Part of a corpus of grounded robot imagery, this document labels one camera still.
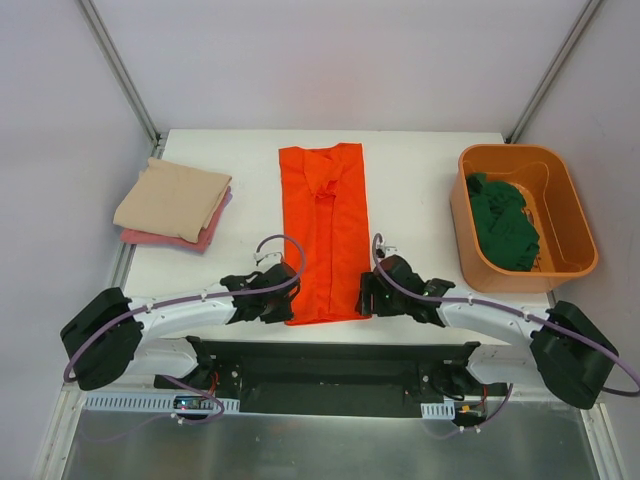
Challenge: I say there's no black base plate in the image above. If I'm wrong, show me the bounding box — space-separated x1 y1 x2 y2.
178 340 507 418

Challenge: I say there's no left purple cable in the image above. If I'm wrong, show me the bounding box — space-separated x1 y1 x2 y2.
63 234 307 441

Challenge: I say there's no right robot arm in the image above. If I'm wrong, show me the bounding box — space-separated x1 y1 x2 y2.
357 255 618 410

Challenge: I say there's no orange plastic bin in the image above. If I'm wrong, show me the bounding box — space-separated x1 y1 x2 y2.
450 144 599 294

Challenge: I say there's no green t-shirt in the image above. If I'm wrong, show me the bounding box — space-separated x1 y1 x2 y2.
466 173 540 272

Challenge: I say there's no left white cable duct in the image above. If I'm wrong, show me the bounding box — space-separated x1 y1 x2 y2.
84 392 240 415

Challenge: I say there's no right white cable duct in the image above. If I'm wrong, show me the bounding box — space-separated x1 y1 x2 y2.
420 401 456 421

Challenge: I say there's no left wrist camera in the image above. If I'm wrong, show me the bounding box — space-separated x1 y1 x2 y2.
253 252 283 268

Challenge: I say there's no aluminium frame post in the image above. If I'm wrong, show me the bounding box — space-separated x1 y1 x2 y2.
503 0 606 145
75 0 163 148

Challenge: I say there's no aluminium front rail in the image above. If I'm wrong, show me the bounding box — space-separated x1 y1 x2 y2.
62 351 121 401

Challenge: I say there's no pink folded t-shirt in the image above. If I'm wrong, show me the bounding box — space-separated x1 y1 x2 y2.
120 187 233 254

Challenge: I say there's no white cable duct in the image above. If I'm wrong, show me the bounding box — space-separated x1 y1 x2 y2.
84 392 240 415
420 401 456 421

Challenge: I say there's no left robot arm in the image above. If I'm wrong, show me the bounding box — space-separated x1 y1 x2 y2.
60 262 300 391

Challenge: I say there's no left aluminium frame post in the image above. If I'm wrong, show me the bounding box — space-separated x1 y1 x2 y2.
75 0 163 148

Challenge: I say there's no beige folded t-shirt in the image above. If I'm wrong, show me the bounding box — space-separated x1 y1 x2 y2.
113 157 232 243

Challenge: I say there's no right aluminium frame post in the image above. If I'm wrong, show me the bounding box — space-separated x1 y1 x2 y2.
503 0 606 145

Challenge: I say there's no orange t-shirt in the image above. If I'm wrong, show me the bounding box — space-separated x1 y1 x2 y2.
279 143 370 326

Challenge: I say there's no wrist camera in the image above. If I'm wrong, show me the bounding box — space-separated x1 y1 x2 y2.
253 252 283 268
375 243 400 259

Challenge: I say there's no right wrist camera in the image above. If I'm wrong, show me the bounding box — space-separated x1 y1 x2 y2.
375 243 400 259

